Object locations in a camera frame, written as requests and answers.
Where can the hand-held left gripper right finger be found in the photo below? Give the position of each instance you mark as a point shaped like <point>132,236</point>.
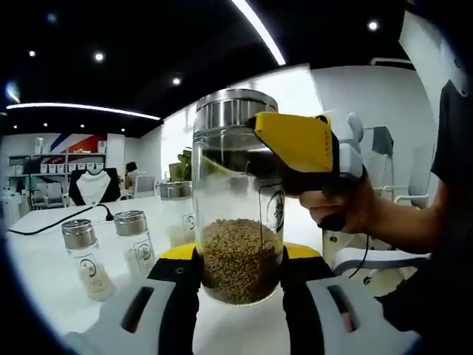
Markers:
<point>332,321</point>

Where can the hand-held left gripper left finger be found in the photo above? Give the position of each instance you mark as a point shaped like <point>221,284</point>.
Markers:
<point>148,321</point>

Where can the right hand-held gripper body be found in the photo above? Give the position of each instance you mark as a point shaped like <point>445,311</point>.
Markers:
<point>321,183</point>

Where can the tall seasoning bottle white grains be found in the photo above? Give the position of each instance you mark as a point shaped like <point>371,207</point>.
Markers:
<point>175,190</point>

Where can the short seasoning bottle white powder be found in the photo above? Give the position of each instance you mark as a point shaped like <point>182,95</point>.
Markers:
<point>129,223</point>

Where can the tall seasoning bottle brown grains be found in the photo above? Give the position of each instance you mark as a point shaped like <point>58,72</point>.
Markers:
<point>236,266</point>

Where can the short seasoning bottle cream powder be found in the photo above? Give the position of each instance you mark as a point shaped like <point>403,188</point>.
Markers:
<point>79,234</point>

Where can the person's right hand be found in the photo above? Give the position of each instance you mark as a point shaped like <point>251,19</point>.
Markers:
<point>354,211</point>

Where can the large window with blinds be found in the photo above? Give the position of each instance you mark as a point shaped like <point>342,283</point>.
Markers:
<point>295,92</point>

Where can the dark hanging garment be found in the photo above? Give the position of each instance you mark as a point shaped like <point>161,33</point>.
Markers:
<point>382,140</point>

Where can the green potted plant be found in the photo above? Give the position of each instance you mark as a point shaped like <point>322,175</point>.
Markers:
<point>184,161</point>

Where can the white grey office chair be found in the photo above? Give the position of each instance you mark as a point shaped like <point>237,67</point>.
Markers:
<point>388,257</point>
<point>419,177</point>

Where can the cardboard box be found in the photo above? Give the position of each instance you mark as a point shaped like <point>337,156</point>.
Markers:
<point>174,172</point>

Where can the straight ceiling light strip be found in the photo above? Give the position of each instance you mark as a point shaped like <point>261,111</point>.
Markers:
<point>258,29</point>

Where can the grey mesh office chair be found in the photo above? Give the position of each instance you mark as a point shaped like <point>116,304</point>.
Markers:
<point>146,186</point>

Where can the person's black shirt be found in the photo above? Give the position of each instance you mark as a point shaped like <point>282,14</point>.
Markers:
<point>454,148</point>

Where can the black white jersey on chair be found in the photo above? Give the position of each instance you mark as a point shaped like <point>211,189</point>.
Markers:
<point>92,188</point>

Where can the row of white storage boxes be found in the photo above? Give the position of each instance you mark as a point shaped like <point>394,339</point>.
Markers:
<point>59,168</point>

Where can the metal storage shelf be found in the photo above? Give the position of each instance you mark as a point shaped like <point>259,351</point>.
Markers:
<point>55,157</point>

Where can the curved ceiling light strip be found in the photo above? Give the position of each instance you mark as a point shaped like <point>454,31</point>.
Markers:
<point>85,108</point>

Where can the wall air conditioner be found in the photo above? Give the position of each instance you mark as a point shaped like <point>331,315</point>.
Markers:
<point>391,63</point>

